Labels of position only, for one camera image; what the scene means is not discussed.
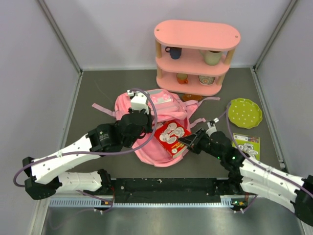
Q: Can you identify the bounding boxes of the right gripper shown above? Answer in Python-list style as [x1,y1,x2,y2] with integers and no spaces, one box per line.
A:
[178,128,224,160]

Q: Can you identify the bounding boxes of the red cartoon book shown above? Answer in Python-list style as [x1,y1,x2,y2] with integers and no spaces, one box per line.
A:
[154,120,191,158]

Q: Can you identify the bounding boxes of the pink student backpack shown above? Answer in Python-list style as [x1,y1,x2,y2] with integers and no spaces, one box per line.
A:
[91,89,221,168]

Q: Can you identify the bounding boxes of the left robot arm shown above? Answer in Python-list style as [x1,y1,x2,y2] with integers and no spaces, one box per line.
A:
[22,108,153,200]

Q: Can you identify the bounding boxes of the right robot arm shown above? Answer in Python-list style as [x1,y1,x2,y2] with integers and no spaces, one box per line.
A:
[178,129,313,226]

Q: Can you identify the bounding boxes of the brown leather wallet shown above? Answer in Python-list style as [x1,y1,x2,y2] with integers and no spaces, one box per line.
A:
[182,94,203,102]

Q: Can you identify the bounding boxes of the green polka dot plate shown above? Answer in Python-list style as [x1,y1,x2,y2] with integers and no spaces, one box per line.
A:
[227,98,263,129]

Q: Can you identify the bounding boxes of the green cartoon book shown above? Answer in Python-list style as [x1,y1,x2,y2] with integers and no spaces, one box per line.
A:
[233,133,261,160]

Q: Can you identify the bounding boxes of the patterned flower-shaped bowl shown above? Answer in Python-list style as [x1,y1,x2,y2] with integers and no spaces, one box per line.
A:
[198,75,216,86]

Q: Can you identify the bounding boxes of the orange cup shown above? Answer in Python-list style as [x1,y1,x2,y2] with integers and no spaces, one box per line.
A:
[176,73,188,84]

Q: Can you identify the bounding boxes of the dark blue mug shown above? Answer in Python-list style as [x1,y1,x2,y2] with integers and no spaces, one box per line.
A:
[165,47,182,60]

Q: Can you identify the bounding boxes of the pink three-tier wooden shelf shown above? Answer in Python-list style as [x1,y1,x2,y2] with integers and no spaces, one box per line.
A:
[154,20,241,96]

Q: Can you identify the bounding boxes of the beige ceramic mug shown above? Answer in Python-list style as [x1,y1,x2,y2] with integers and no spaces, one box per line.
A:
[199,50,223,66]

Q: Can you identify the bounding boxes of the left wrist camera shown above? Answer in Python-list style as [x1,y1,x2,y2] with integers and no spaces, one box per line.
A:
[127,90,150,115]

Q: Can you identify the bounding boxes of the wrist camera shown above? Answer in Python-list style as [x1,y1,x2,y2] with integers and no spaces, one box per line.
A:
[127,90,150,115]
[206,118,219,136]

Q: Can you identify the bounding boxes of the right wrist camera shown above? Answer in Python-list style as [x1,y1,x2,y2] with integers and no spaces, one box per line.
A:
[206,118,219,136]

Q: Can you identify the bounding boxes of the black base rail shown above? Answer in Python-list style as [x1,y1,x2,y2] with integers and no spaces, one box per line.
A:
[112,178,234,203]

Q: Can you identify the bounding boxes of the white cable duct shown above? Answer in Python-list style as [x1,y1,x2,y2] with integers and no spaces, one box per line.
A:
[49,197,244,208]

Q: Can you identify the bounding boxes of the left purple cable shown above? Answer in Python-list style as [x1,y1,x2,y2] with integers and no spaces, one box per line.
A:
[13,88,158,212]

